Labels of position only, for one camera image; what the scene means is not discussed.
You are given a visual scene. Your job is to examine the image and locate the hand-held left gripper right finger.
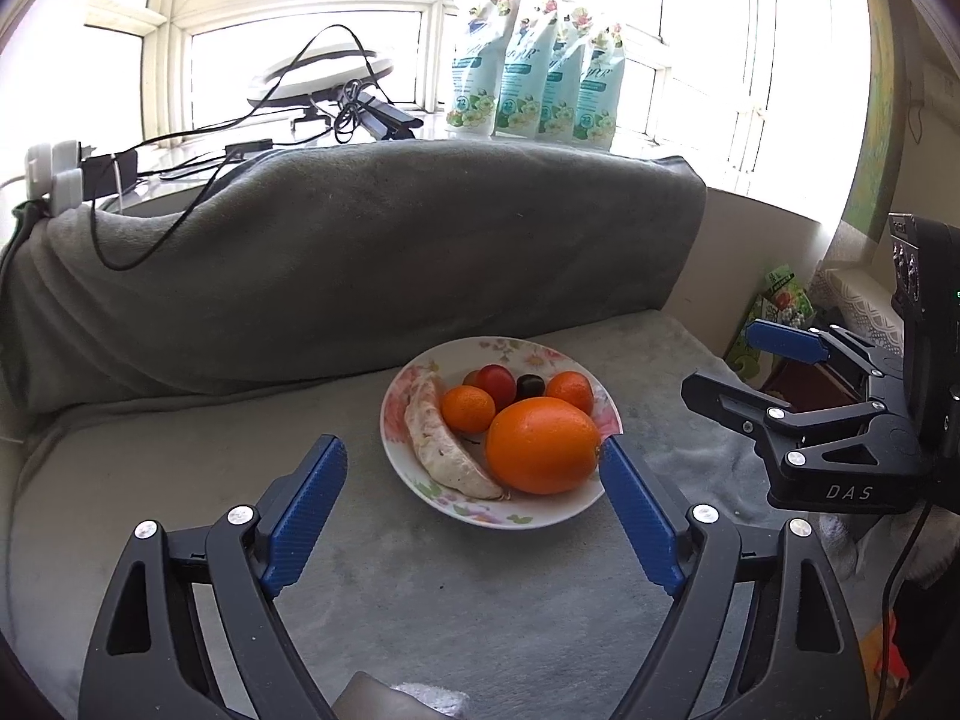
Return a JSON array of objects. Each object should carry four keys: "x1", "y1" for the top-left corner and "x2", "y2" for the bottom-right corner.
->
[{"x1": 600, "y1": 436, "x2": 871, "y2": 720}]

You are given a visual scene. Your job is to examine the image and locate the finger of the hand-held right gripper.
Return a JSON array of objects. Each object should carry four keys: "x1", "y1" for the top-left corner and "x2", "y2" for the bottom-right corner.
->
[
  {"x1": 680, "y1": 373, "x2": 886, "y2": 466},
  {"x1": 745, "y1": 320, "x2": 905, "y2": 398}
]

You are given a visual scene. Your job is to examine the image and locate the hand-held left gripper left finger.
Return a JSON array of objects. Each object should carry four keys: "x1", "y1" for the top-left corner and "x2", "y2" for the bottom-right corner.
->
[{"x1": 79, "y1": 433, "x2": 348, "y2": 720}]

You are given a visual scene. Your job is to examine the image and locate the large orange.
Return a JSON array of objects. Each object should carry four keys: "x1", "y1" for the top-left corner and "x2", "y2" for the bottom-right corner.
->
[{"x1": 485, "y1": 397, "x2": 603, "y2": 496}]

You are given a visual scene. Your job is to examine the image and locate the small tangerine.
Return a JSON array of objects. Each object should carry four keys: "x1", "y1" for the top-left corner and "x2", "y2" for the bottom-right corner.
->
[
  {"x1": 441, "y1": 385, "x2": 497, "y2": 434},
  {"x1": 545, "y1": 371, "x2": 596, "y2": 417}
]

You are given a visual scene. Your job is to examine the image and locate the peeled pomelo segment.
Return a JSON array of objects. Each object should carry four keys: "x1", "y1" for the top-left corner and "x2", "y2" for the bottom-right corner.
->
[{"x1": 405, "y1": 371, "x2": 505, "y2": 501}]

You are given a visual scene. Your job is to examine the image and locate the white floral plate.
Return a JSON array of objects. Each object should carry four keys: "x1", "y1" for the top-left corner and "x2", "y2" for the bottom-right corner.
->
[{"x1": 380, "y1": 336, "x2": 626, "y2": 530}]

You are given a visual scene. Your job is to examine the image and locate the white patterned paper pack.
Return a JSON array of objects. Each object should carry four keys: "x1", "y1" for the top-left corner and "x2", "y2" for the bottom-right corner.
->
[{"x1": 814, "y1": 262, "x2": 908, "y2": 353}]

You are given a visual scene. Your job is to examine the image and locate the dark grey fleece blanket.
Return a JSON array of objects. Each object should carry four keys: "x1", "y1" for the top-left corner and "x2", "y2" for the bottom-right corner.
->
[{"x1": 0, "y1": 136, "x2": 708, "y2": 421}]

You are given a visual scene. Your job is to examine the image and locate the pale green floral refill pouch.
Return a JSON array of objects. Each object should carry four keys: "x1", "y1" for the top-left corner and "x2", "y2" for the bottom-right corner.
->
[
  {"x1": 574, "y1": 22, "x2": 627, "y2": 151},
  {"x1": 493, "y1": 0, "x2": 563, "y2": 140},
  {"x1": 445, "y1": 0, "x2": 522, "y2": 137},
  {"x1": 540, "y1": 4, "x2": 593, "y2": 143}
]

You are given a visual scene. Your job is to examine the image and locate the black charger plugs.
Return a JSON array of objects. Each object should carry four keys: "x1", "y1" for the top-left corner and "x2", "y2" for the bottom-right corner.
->
[{"x1": 81, "y1": 150, "x2": 140, "y2": 200}]

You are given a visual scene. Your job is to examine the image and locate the white power strip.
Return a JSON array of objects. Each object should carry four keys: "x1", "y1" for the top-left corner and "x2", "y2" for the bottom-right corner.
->
[{"x1": 22, "y1": 139, "x2": 85, "y2": 211}]

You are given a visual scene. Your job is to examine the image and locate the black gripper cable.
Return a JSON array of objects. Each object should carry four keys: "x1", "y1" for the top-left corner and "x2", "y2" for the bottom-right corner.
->
[{"x1": 883, "y1": 502, "x2": 938, "y2": 691}]

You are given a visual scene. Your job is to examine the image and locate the wall map poster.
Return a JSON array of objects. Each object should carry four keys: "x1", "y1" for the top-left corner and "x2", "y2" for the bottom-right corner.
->
[{"x1": 844, "y1": 0, "x2": 912, "y2": 241}]

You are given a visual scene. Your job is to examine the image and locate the black ring light stand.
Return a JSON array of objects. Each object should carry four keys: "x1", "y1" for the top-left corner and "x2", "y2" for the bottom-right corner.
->
[{"x1": 296, "y1": 86, "x2": 422, "y2": 142}]

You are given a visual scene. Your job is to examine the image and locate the white ring light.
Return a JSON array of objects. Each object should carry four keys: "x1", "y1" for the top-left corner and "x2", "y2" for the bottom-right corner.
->
[{"x1": 244, "y1": 49, "x2": 396, "y2": 110}]

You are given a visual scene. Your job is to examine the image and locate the white window frame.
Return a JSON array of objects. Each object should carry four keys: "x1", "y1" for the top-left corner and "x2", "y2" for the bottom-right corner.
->
[{"x1": 82, "y1": 0, "x2": 863, "y2": 226}]

